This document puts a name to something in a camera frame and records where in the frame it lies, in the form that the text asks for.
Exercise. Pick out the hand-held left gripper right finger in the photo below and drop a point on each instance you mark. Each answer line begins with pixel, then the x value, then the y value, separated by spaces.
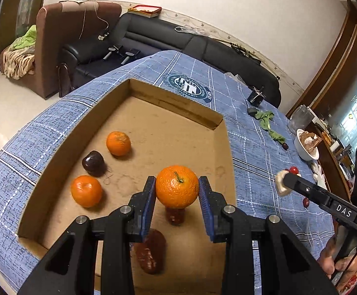
pixel 206 209

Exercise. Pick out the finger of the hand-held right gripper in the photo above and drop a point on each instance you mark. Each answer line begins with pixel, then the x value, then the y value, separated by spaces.
pixel 307 189

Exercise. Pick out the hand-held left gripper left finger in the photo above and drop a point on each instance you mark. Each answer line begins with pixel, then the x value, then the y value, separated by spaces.
pixel 147 202

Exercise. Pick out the large red date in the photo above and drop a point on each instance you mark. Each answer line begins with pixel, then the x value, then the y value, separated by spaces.
pixel 150 252
pixel 175 216

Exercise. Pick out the orange with stem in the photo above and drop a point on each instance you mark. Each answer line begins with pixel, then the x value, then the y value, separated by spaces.
pixel 176 190

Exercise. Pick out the smooth orange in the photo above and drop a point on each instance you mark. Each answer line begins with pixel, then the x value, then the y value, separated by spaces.
pixel 86 190

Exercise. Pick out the cardboard box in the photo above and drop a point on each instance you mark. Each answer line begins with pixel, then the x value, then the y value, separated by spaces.
pixel 166 141

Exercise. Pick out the dark purple plum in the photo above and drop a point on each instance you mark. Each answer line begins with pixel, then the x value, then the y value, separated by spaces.
pixel 93 163

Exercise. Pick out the speckled orange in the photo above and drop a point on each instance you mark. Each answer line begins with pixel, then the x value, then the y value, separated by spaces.
pixel 118 143

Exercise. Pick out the person's right hand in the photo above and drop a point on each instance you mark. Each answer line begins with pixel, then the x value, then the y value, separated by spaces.
pixel 326 258

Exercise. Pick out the white work glove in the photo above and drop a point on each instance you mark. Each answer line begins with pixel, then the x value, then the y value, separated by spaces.
pixel 319 173

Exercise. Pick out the red tomato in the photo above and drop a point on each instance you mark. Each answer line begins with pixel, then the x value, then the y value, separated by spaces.
pixel 294 170

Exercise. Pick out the white bowl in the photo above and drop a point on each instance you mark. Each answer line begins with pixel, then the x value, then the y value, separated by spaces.
pixel 304 153

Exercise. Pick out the wooden cabinet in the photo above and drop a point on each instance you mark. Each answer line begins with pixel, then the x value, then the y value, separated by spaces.
pixel 329 156

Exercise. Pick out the brown paper bag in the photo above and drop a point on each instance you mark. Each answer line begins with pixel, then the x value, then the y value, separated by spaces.
pixel 310 138

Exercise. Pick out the grey translucent container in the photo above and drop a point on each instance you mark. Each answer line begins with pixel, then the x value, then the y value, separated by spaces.
pixel 300 118

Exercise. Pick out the green cloth strip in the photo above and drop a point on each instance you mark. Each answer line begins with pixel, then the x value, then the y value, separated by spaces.
pixel 269 123

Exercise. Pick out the small black box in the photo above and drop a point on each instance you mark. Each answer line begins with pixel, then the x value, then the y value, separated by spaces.
pixel 252 111

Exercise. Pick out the black leather sofa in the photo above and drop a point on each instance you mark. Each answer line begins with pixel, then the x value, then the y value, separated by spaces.
pixel 166 41

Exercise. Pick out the clear plastic bag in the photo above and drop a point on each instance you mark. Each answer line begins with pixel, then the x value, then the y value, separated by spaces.
pixel 190 30

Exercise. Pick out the flat red box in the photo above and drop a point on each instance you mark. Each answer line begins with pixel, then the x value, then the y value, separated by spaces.
pixel 144 9

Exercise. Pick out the beige blanket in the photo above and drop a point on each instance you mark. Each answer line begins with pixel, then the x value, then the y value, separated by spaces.
pixel 15 61

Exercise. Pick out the brown armchair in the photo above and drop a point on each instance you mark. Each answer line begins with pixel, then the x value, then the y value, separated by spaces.
pixel 58 21

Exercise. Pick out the green cloth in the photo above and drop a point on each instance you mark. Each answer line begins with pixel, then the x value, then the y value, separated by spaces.
pixel 24 38

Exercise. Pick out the wooden door frame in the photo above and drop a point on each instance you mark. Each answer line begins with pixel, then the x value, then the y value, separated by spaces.
pixel 329 61

